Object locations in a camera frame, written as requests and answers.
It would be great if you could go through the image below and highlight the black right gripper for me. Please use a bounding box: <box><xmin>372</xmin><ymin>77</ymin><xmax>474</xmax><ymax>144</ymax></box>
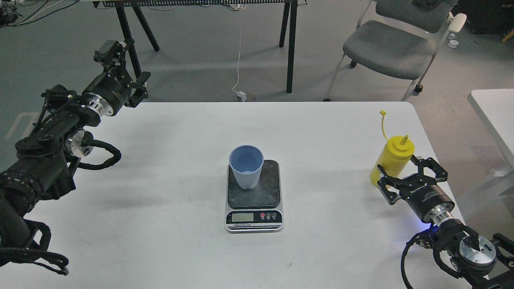
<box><xmin>376</xmin><ymin>155</ymin><xmax>455</xmax><ymax>223</ymax></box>

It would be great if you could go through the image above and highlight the white side table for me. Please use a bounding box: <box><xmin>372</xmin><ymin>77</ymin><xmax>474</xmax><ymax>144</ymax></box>
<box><xmin>468</xmin><ymin>88</ymin><xmax>514</xmax><ymax>167</ymax></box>

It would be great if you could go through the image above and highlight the grey office chair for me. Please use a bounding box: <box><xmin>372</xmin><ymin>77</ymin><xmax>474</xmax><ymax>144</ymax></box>
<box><xmin>342</xmin><ymin>0</ymin><xmax>467</xmax><ymax>101</ymax></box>

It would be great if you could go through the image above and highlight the blue plastic cup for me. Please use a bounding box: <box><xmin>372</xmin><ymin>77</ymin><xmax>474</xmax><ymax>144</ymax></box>
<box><xmin>229</xmin><ymin>145</ymin><xmax>264</xmax><ymax>190</ymax></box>

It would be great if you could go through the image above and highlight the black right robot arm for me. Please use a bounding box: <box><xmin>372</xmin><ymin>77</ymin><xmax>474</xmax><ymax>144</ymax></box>
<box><xmin>377</xmin><ymin>156</ymin><xmax>514</xmax><ymax>289</ymax></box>

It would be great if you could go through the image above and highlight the yellow squeeze bottle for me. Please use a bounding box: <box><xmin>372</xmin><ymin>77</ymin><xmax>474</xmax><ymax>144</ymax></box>
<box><xmin>369</xmin><ymin>110</ymin><xmax>415</xmax><ymax>188</ymax></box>

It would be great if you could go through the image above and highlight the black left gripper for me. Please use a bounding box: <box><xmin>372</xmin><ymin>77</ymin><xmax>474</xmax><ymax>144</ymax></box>
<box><xmin>82</xmin><ymin>39</ymin><xmax>152</xmax><ymax>116</ymax></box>

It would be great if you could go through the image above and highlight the white hanging cable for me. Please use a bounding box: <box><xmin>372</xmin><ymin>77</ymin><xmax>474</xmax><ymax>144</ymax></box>
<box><xmin>231</xmin><ymin>4</ymin><xmax>243</xmax><ymax>94</ymax></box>

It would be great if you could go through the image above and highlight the floor cables top left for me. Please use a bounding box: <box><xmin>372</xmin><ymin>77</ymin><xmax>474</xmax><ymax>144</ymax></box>
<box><xmin>0</xmin><ymin>0</ymin><xmax>77</xmax><ymax>28</ymax></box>

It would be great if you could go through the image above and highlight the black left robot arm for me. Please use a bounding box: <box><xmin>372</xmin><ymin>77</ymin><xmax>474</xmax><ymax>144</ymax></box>
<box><xmin>0</xmin><ymin>38</ymin><xmax>151</xmax><ymax>275</ymax></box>

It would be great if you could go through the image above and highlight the black-legged background table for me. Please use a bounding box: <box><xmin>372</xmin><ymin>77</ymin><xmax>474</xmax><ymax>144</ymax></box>
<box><xmin>92</xmin><ymin>0</ymin><xmax>299</xmax><ymax>94</ymax></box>

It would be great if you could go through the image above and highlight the digital kitchen scale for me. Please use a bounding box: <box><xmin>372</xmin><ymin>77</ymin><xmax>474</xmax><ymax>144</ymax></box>
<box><xmin>225</xmin><ymin>160</ymin><xmax>284</xmax><ymax>234</ymax></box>

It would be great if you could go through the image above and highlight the white power adapter on floor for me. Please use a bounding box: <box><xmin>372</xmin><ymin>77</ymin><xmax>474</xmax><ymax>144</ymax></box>
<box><xmin>236</xmin><ymin>91</ymin><xmax>257</xmax><ymax>102</ymax></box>

